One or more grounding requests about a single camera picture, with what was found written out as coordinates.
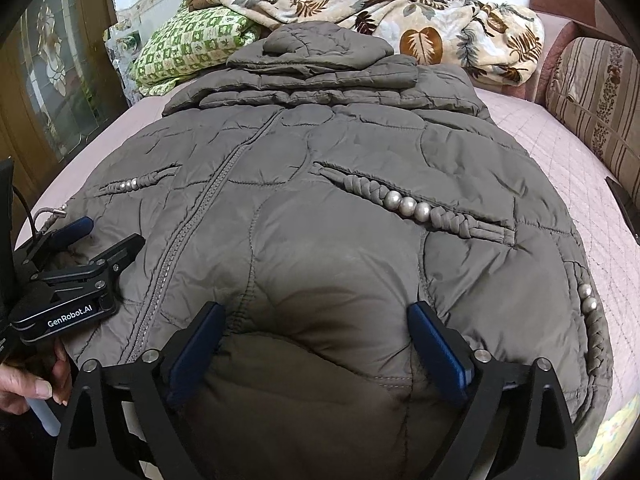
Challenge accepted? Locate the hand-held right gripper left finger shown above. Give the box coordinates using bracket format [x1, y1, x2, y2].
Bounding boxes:
[52, 301, 228, 480]

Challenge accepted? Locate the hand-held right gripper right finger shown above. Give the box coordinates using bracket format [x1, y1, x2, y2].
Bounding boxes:
[406, 301, 581, 480]

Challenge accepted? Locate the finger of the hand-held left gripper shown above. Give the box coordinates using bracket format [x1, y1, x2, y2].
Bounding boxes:
[14, 216, 96, 274]
[30, 233, 147, 287]

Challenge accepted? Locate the grey quilted jacket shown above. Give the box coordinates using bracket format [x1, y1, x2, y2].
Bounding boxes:
[65, 22, 614, 480]

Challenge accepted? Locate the person's left hand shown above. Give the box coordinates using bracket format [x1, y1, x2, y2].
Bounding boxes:
[0, 339, 74, 414]

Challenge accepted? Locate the wooden door with glass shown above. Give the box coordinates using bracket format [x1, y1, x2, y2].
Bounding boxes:
[0, 0, 132, 243]

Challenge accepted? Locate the pale floral sheet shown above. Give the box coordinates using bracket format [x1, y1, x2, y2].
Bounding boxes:
[577, 397, 633, 463]

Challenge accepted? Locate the clear plastic bag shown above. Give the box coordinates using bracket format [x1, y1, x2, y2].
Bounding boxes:
[102, 19, 151, 107]

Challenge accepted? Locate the green checked pillow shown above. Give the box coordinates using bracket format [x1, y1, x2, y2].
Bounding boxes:
[134, 6, 262, 99]

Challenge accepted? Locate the black smartphone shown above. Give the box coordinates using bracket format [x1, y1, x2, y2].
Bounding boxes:
[605, 176, 640, 239]

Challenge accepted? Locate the striped floral cushion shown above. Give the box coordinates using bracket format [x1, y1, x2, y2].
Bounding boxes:
[545, 36, 640, 206]

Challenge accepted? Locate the leaf print blanket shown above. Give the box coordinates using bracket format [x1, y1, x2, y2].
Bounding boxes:
[190, 0, 546, 87]

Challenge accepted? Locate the pink upholstered headboard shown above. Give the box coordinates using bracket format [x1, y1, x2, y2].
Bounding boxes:
[475, 0, 627, 104]

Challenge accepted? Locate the braided grey cable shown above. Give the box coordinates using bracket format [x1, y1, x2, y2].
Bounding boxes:
[32, 204, 69, 233]

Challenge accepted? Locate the thin black cable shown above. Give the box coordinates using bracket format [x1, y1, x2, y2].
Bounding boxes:
[11, 184, 42, 239]

